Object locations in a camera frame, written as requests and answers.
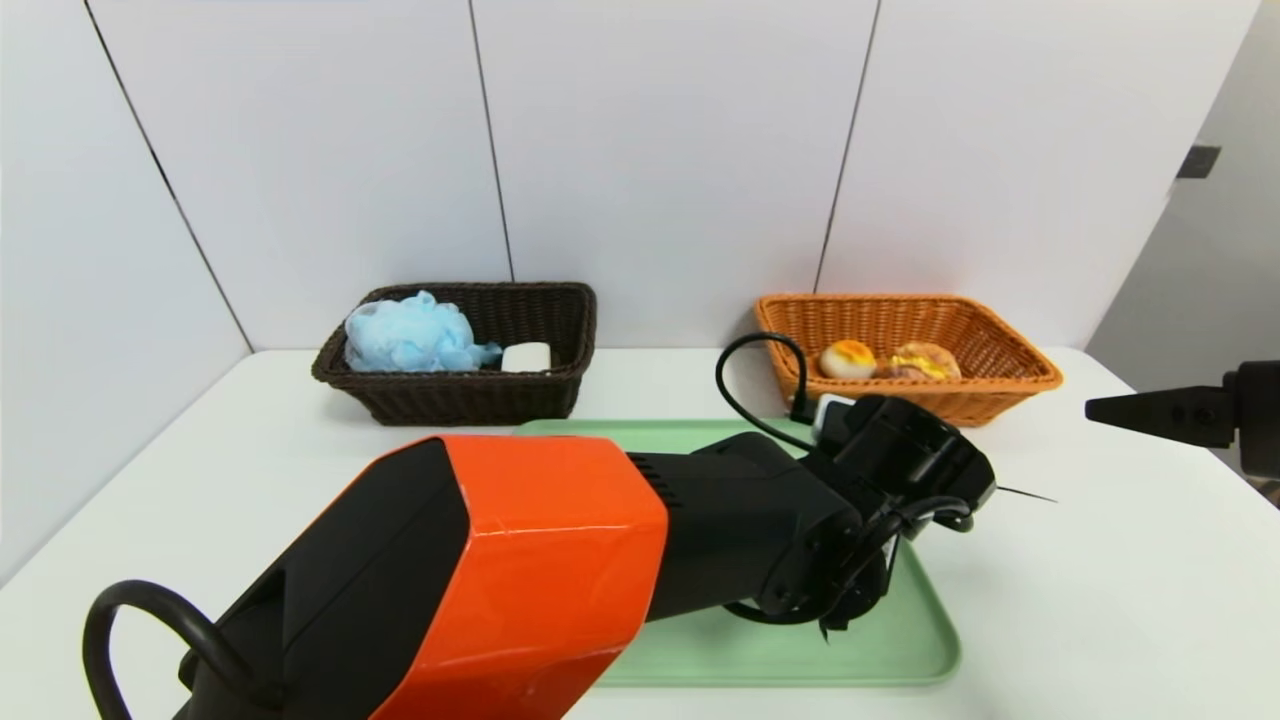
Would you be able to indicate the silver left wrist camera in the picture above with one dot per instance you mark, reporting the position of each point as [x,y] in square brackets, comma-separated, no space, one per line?
[832,410]

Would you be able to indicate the dark square wall fixture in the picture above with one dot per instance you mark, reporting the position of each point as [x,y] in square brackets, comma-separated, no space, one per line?
[1199,163]

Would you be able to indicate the white soap bar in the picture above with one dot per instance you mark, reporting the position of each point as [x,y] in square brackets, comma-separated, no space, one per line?
[526,357]

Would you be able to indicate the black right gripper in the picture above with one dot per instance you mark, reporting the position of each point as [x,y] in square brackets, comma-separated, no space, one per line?
[1254,404]

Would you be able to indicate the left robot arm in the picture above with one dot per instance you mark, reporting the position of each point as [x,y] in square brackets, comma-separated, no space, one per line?
[550,560]

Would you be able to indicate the light green plastic tray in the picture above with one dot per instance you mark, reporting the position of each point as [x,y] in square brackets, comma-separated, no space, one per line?
[905,640]

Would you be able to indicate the brown cream puff bun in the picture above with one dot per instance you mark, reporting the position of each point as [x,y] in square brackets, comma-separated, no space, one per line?
[925,362]

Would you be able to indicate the light blue bath loofah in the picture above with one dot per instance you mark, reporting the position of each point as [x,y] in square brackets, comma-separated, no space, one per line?
[410,335]

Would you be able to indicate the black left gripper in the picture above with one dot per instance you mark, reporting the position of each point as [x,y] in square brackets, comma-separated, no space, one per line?
[830,580]

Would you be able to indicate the dark brown wicker basket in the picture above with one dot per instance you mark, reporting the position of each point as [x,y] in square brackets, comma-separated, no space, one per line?
[450,400]

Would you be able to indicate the orange and white egg bun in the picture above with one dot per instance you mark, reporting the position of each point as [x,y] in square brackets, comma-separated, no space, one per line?
[847,360]

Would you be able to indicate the orange wicker basket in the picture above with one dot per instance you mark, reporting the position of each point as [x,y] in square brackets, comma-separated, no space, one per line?
[1000,350]

